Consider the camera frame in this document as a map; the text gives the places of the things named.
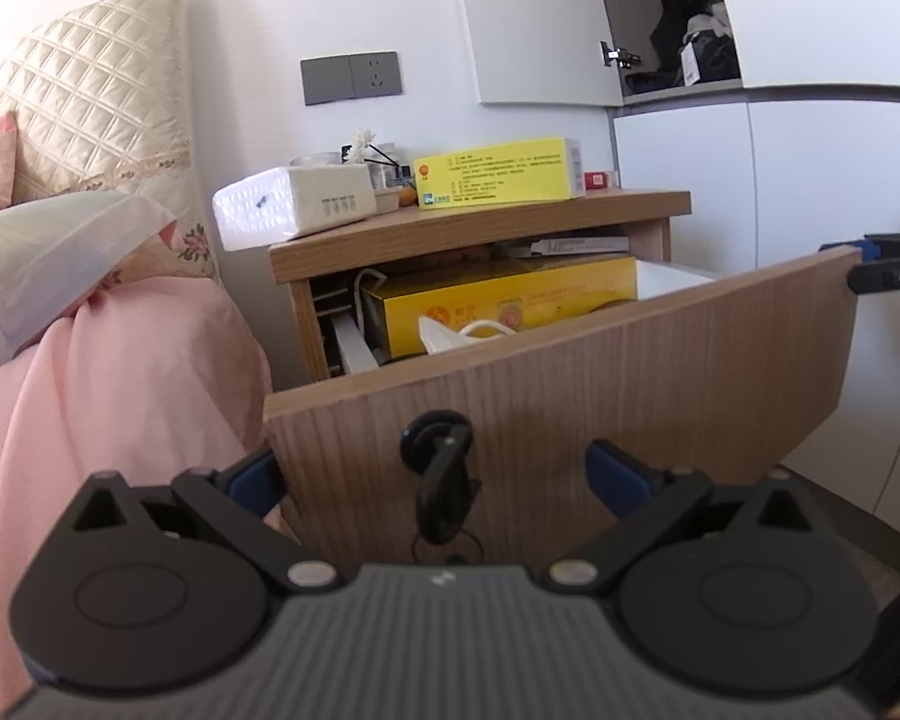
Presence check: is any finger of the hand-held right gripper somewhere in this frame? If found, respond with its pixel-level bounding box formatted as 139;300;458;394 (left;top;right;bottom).
820;233;900;262
846;256;900;297

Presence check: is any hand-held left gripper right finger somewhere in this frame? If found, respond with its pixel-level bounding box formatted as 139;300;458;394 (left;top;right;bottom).
547;439;824;593

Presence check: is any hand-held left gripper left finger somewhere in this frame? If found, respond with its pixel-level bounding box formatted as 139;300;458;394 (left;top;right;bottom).
71;448;340;598

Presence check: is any wooden drawer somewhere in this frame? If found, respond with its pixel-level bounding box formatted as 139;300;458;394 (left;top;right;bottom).
263;245;865;572

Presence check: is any white lower cabinet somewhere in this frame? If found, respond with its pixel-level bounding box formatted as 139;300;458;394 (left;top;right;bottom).
607;94;900;520

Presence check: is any pink bed sheet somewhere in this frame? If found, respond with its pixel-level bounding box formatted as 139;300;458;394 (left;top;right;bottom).
0;276;302;715

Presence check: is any white plastic bag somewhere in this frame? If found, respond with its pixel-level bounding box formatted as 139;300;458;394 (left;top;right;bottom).
418;316;524;358

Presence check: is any large yellow gift box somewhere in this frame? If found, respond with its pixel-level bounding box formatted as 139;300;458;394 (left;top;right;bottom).
359;255;639;361

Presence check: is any flat grey white box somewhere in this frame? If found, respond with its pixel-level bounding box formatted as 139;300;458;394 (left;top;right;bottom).
493;234;632;261

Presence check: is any dark clothes pile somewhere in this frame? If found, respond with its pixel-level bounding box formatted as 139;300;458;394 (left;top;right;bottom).
621;0;743;97

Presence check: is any wooden nightstand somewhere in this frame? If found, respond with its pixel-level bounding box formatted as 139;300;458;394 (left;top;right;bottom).
268;190;693;385

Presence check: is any white tissue pack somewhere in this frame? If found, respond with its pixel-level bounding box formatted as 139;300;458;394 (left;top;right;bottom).
211;163;379;253

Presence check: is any metal door hinge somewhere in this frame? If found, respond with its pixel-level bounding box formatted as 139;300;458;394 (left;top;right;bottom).
599;39;643;69

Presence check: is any pale green white pillow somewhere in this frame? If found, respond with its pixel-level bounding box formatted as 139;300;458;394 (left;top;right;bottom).
0;190;178;374

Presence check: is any long yellow box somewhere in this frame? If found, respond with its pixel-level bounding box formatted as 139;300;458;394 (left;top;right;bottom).
412;136;587;209

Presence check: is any white wardrobe door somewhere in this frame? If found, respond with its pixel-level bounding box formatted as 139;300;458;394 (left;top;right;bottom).
450;0;625;107

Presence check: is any cream quilted pillow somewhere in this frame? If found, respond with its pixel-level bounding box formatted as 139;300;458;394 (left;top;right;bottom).
0;0;220;282

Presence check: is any grey wall socket panel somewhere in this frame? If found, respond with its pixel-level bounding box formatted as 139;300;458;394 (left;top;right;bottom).
299;50;401;107

